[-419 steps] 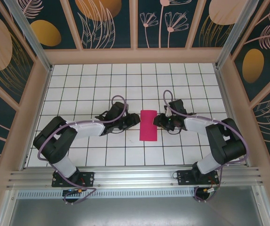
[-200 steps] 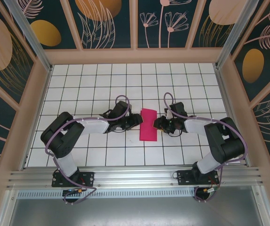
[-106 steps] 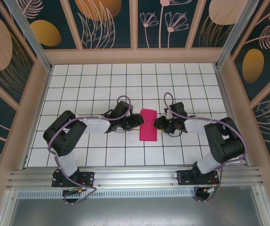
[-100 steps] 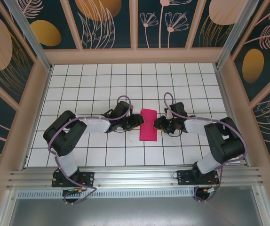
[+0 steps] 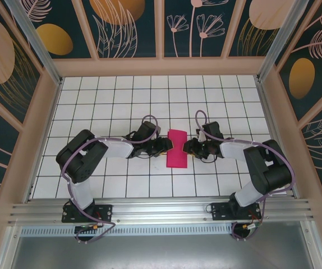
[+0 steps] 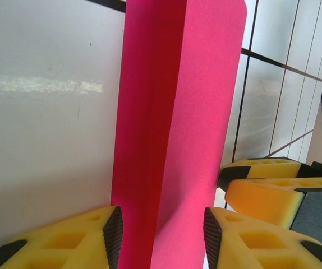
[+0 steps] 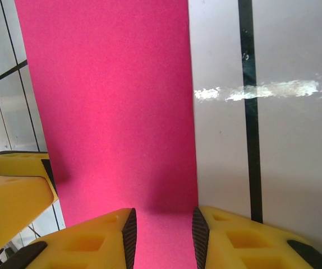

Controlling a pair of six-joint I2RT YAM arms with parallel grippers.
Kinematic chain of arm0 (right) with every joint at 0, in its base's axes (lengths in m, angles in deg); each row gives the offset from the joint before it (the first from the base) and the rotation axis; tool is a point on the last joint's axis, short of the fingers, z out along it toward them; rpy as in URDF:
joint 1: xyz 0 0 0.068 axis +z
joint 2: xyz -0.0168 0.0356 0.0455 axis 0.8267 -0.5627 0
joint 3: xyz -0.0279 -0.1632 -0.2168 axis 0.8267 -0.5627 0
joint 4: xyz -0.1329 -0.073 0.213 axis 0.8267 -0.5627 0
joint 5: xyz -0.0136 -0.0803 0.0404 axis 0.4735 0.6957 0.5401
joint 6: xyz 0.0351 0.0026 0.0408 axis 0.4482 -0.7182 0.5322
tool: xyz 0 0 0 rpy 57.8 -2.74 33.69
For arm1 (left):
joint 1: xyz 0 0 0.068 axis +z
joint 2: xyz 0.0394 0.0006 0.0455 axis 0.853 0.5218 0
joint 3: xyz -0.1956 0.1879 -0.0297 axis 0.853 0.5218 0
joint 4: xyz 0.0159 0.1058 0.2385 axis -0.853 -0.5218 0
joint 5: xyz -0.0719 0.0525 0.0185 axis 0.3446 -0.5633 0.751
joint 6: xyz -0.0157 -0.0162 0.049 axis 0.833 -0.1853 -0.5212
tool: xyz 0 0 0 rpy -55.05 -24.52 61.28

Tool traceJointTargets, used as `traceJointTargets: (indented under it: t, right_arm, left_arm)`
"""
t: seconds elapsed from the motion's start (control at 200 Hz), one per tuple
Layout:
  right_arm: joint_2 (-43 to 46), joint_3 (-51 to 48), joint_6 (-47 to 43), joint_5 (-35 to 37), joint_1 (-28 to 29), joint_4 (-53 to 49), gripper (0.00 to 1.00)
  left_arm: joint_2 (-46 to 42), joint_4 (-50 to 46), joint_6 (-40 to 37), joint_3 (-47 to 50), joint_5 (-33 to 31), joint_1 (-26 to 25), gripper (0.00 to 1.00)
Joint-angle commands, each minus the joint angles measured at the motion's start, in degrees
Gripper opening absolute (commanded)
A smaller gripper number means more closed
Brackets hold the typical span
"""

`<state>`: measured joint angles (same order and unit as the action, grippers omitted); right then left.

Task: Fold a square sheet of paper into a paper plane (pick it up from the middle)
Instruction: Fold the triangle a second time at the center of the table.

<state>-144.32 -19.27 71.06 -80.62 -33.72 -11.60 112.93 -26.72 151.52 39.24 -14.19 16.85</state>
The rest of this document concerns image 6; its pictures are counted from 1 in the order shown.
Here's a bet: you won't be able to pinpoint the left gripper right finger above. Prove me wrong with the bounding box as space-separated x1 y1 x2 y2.
203 206 322 269

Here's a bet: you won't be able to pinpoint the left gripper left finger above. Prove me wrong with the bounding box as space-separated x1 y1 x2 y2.
0 205 125 269

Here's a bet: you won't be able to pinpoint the pink paper sheet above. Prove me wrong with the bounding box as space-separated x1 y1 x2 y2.
111 0 249 269

